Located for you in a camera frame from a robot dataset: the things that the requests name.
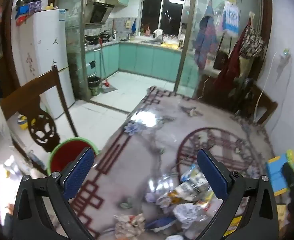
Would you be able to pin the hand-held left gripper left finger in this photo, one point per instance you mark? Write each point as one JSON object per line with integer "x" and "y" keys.
{"x": 79, "y": 173}

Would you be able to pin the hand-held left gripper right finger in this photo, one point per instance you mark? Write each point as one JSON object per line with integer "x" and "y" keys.
{"x": 212, "y": 177}

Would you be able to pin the green bin with red liner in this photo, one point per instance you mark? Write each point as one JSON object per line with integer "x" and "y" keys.
{"x": 67, "y": 152}

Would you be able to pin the printed paper ball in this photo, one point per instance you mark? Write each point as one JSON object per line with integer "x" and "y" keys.
{"x": 128, "y": 225}

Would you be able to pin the black trash bin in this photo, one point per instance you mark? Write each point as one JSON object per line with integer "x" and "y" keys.
{"x": 94, "y": 85}

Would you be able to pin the blue and yellow box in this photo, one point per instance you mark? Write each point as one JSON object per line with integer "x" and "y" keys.
{"x": 277, "y": 172}

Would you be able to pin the blue white snack packet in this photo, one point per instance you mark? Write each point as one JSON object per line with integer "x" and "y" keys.
{"x": 190, "y": 173}

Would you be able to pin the clear plastic wrapper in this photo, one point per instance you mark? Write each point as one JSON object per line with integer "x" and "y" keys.
{"x": 189, "y": 190}

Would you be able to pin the white crumpled paper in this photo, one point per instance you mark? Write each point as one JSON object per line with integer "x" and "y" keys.
{"x": 187, "y": 212}

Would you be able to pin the yellow packet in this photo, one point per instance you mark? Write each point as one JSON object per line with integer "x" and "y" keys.
{"x": 233, "y": 226}

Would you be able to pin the floral printed tablecloth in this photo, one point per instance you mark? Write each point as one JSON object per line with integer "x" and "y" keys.
{"x": 137, "y": 160}

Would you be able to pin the dark blue wrapper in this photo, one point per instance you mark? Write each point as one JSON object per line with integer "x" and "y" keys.
{"x": 162, "y": 223}

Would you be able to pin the yellow toy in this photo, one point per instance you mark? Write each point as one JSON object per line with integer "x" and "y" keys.
{"x": 22, "y": 123}

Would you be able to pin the wooden chair with clothes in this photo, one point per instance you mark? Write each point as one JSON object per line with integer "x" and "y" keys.
{"x": 262, "y": 105}

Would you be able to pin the carved dark wooden chair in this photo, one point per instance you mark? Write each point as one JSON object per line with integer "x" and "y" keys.
{"x": 36, "y": 92}

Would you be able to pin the white refrigerator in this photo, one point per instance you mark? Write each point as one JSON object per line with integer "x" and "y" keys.
{"x": 46, "y": 62}

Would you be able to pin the black hanging bag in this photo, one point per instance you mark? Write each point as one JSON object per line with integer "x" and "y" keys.
{"x": 220, "y": 60}

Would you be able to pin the red hanging garment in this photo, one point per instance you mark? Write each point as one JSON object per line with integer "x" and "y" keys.
{"x": 234, "y": 60}

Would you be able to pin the teal kitchen cabinets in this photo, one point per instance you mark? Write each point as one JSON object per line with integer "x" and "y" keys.
{"x": 147, "y": 57}

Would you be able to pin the black frying pan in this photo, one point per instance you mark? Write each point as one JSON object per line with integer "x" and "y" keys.
{"x": 90, "y": 39}

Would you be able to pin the plaid hanging garment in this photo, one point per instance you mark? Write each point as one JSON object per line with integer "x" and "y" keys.
{"x": 207, "y": 40}

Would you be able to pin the black wok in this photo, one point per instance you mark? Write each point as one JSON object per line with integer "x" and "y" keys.
{"x": 105, "y": 36}

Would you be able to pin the floral hanging bag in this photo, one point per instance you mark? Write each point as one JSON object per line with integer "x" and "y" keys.
{"x": 253, "y": 41}

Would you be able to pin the white plastic bag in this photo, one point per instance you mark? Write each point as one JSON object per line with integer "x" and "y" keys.
{"x": 158, "y": 33}

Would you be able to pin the blue hanging cloth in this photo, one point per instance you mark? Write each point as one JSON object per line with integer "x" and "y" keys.
{"x": 134, "y": 26}

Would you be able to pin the light blue hanging garment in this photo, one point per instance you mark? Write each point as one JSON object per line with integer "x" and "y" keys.
{"x": 230, "y": 17}

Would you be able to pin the black range hood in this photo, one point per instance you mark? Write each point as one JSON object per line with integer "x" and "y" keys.
{"x": 99, "y": 12}

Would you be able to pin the kitchen window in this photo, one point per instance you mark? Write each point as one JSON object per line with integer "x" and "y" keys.
{"x": 162, "y": 12}

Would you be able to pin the pile of clothes and bags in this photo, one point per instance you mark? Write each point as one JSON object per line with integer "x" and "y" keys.
{"x": 24, "y": 10}

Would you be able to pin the white wall socket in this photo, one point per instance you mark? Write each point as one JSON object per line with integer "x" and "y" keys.
{"x": 285, "y": 56}

